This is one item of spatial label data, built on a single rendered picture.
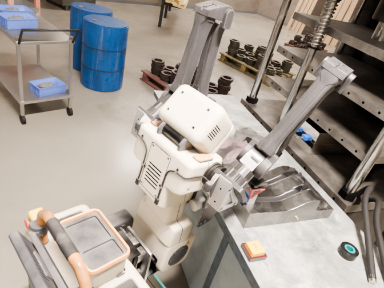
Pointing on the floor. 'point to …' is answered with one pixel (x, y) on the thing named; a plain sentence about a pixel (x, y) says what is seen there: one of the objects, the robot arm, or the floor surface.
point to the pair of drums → (99, 46)
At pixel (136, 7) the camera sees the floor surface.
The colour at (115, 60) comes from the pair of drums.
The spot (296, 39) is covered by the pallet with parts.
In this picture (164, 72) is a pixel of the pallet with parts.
